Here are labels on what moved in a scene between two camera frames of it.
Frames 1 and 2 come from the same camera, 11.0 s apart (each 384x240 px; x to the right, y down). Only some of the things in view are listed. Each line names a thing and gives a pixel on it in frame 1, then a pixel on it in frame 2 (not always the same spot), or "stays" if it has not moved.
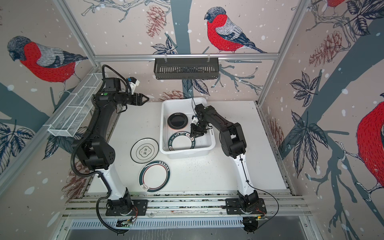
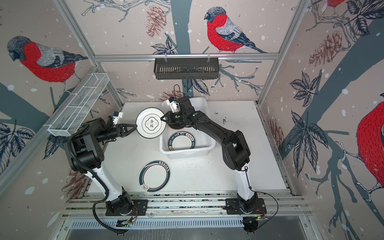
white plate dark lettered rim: [181, 141] stays
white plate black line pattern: [143, 150] to [149, 122]
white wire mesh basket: [77, 108] stays
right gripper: [195, 130] to [172, 116]
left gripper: [139, 97] to [121, 130]
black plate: [177, 120] stays
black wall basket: [186, 68] stays
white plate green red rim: [154, 176] stays
